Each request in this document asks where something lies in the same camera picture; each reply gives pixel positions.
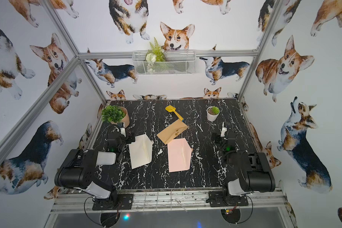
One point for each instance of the green plant in terracotta pot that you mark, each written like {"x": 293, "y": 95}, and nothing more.
{"x": 115, "y": 114}

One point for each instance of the pink envelope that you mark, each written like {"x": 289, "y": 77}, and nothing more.
{"x": 179, "y": 155}

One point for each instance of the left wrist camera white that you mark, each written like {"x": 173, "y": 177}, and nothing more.
{"x": 122, "y": 128}

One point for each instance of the white wire wall basket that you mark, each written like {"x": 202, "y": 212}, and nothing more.
{"x": 177, "y": 62}

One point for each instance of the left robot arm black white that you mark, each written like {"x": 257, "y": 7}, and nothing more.
{"x": 78, "y": 171}

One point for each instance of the brown kraft envelope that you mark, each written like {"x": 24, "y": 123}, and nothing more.
{"x": 172, "y": 131}

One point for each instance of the fern and white flower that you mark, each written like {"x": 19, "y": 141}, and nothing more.
{"x": 155, "y": 58}

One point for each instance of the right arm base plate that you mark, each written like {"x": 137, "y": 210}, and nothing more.
{"x": 219, "y": 199}

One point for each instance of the white cream envelope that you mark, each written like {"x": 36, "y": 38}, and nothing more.
{"x": 141, "y": 151}

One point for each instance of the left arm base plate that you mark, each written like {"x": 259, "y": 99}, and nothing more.
{"x": 122, "y": 202}

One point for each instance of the small plant in white pot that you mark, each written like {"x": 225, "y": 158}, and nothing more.
{"x": 212, "y": 113}

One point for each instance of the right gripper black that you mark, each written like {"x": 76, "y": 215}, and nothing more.
{"x": 219, "y": 138}

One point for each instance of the yellow toy shovel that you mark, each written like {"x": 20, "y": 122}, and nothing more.
{"x": 172, "y": 109}

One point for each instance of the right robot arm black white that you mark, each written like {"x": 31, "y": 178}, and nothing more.
{"x": 252, "y": 171}

